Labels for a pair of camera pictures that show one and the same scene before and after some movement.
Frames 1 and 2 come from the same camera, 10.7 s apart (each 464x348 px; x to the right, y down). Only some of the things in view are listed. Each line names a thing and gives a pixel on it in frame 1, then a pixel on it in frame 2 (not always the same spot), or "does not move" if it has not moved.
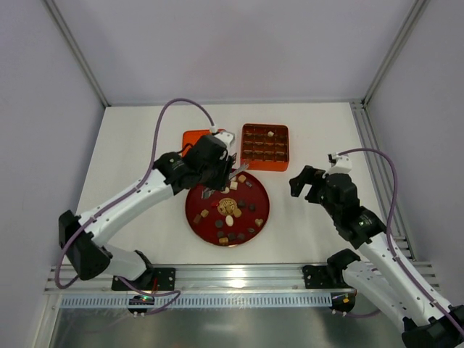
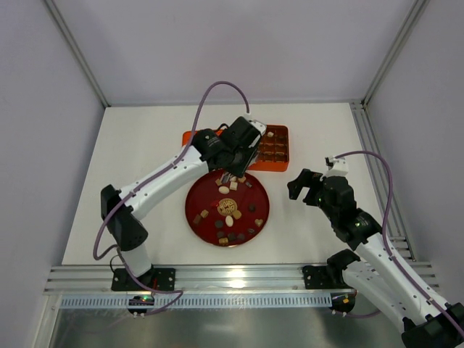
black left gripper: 225,173 → 238,165
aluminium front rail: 272,280 does not move
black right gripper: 315,187 does not move
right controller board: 343,301 does not move
